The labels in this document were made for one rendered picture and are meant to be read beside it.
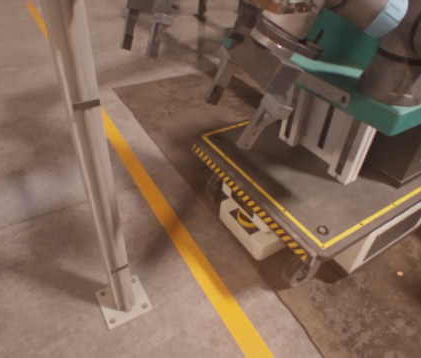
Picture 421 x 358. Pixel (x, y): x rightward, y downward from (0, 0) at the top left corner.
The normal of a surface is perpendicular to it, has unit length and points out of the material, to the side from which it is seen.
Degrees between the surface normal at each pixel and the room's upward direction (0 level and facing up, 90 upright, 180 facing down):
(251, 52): 67
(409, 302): 0
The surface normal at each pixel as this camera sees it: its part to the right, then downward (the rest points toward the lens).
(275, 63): -0.79, -0.06
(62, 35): 0.51, 0.57
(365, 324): 0.05, -0.77
